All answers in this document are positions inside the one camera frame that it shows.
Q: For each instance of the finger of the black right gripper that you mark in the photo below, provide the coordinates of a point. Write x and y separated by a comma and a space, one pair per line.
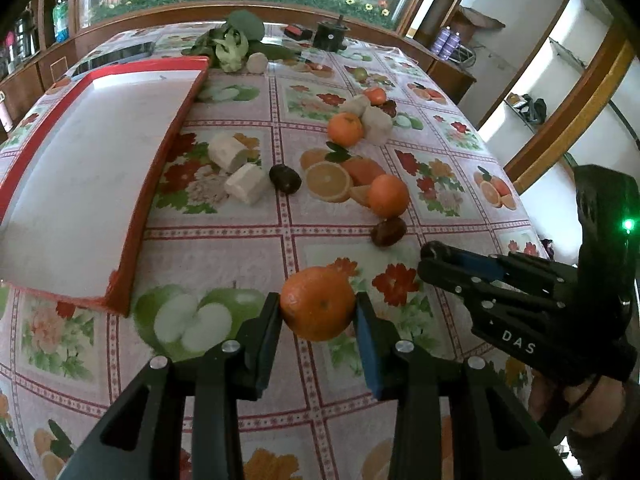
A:
470, 294
444, 265

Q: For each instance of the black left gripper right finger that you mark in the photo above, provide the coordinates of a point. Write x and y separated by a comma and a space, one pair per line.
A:
451, 417

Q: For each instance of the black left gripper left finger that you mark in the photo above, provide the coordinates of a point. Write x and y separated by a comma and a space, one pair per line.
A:
139, 436

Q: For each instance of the dark red date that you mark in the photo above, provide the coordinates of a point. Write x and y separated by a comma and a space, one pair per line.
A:
388, 232

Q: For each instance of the dark brown chestnut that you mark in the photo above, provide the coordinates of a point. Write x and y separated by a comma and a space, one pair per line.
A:
285, 179

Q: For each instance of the red rimmed white tray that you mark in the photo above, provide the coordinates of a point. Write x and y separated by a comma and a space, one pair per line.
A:
75, 199

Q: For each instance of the right hand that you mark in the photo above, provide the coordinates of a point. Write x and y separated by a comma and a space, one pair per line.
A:
594, 409

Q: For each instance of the dark date far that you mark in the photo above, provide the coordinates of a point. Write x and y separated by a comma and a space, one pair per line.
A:
390, 108

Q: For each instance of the small orange mandarin far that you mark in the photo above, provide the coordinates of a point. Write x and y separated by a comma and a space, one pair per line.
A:
376, 95

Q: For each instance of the floral fruit tablecloth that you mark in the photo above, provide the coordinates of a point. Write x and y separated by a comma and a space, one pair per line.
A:
207, 257

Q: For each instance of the purple bottles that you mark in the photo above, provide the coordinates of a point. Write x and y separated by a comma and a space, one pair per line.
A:
445, 43

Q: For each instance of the red black small box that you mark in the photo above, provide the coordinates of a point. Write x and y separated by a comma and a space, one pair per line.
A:
298, 32

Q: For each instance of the green cucumber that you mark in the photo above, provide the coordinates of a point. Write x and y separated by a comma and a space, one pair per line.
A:
273, 52

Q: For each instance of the white root chunk by greens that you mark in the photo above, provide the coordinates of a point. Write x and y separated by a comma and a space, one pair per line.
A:
257, 63

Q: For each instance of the green bok choy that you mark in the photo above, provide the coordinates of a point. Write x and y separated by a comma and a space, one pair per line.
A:
226, 46

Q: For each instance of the black phone on table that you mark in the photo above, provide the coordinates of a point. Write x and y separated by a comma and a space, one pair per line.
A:
135, 52

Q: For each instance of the green plastic bottle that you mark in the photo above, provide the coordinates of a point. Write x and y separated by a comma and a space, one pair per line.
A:
60, 20

